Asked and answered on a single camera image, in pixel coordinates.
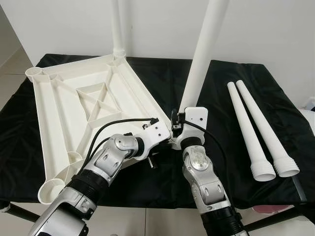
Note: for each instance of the black table cloth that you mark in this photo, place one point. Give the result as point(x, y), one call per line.
point(147, 182)

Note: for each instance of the white plastic children table top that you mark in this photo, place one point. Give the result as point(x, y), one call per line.
point(64, 113)

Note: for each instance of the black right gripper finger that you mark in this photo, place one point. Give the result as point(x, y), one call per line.
point(173, 120)

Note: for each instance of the white plastic table leg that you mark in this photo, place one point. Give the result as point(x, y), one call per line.
point(251, 132)
point(268, 128)
point(204, 49)
point(117, 24)

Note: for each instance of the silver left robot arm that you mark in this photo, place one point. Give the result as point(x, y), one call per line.
point(98, 167)

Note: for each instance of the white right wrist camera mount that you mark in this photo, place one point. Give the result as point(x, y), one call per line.
point(193, 123)

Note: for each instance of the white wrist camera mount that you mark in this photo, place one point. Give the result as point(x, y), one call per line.
point(193, 123)
point(156, 135)

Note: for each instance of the short dark metal bar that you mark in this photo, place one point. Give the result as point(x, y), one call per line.
point(300, 189)

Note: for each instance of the white wall socket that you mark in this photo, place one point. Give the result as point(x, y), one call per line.
point(310, 102)

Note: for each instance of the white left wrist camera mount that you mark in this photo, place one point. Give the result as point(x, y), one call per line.
point(156, 135)

